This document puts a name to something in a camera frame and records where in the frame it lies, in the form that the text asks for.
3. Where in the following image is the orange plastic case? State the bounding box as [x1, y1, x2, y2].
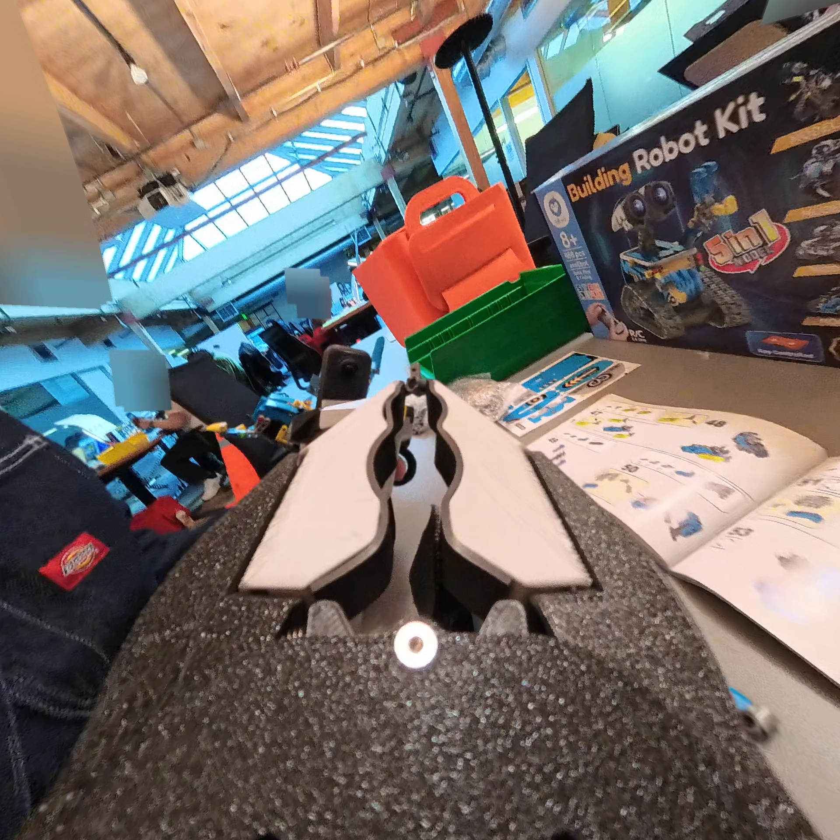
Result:
[353, 176, 536, 347]

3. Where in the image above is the black flat board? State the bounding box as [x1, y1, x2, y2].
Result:
[524, 79, 621, 247]

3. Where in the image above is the red cloth bag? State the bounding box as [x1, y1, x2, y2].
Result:
[131, 495, 193, 536]

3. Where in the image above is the toy robot kit box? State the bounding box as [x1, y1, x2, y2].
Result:
[535, 13, 840, 368]

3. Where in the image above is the clear plastic bag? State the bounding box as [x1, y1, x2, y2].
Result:
[449, 374, 526, 421]

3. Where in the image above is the yellow plastic bin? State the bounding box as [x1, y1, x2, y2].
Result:
[98, 433, 152, 467]

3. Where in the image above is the grey desk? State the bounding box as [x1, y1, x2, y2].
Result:
[512, 331, 840, 840]

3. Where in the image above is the green plastic bin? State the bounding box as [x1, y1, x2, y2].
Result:
[405, 264, 592, 383]

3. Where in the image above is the blue robot sticker sheet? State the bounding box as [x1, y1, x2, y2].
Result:
[497, 354, 641, 437]

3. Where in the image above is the black pole with round disc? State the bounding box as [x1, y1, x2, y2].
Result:
[433, 13, 526, 227]

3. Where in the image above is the pile of small building pieces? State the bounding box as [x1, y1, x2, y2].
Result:
[728, 686, 780, 744]

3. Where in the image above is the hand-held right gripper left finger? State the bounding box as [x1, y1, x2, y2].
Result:
[238, 381, 414, 618]

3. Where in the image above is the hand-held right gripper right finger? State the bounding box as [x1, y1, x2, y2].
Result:
[410, 381, 596, 627]

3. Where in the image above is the open instruction booklet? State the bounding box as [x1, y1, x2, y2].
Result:
[528, 394, 840, 686]

